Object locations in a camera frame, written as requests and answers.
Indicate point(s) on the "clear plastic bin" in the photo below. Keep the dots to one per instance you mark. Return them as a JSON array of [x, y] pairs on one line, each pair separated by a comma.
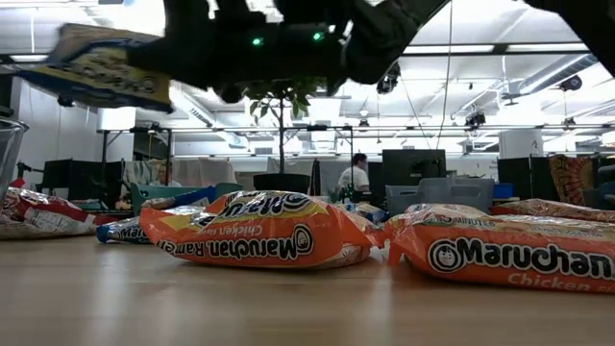
[[12, 154]]

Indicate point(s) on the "black office chair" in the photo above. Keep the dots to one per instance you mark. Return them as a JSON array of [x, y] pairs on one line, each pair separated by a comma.
[[606, 187]]

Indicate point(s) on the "black desk screens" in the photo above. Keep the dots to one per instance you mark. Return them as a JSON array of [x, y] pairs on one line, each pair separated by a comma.
[[81, 178]]

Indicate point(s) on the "red beef noodle packet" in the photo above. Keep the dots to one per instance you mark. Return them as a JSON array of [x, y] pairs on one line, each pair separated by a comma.
[[552, 209], [48, 216]]

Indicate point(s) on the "black metal rig frame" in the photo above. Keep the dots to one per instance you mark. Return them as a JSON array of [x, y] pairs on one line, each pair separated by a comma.
[[104, 154]]

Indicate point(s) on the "orange patterned cloth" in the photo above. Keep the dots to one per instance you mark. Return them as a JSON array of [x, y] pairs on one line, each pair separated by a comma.
[[572, 180]]

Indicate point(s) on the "black folded stand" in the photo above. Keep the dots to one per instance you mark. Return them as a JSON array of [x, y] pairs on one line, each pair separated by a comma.
[[315, 180]]

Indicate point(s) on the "blue storage box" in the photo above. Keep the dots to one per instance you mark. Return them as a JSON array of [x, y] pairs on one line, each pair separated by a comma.
[[503, 190]]

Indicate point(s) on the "person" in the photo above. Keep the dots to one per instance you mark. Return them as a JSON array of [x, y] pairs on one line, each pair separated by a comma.
[[353, 179], [165, 177]]

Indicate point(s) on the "grey translucent plastic bin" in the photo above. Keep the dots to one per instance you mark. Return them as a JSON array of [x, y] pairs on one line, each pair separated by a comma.
[[442, 194]]

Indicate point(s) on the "orange chicken noodle packet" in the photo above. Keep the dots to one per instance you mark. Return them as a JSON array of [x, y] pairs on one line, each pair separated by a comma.
[[504, 259], [264, 240]]

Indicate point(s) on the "silver air duct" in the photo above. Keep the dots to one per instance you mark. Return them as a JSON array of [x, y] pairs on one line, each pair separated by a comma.
[[557, 74]]

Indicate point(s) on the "blue soy sauce noodle packet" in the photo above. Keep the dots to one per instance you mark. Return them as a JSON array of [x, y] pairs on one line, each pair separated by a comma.
[[365, 211], [96, 77], [120, 233], [197, 196]]

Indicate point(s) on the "white square column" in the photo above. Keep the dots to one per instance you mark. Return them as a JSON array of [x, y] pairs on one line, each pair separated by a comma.
[[521, 144]]

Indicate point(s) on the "long ceiling light panel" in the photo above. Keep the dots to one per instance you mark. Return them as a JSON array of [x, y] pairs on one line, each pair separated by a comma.
[[447, 49], [29, 57], [548, 47]]

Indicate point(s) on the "black office partition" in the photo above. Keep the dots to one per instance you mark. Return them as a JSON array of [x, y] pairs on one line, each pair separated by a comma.
[[523, 178]]

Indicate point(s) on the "black ceiling spotlight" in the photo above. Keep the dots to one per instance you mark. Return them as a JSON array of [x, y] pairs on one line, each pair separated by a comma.
[[66, 101], [474, 119], [388, 81], [571, 83]]

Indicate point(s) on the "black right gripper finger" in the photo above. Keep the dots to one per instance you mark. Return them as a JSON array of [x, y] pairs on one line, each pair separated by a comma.
[[149, 56]]

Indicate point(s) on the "potted green plant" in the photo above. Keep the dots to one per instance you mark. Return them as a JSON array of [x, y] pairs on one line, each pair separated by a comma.
[[281, 183]]

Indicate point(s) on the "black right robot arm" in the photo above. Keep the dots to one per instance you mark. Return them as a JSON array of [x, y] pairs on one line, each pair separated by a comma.
[[384, 38]]

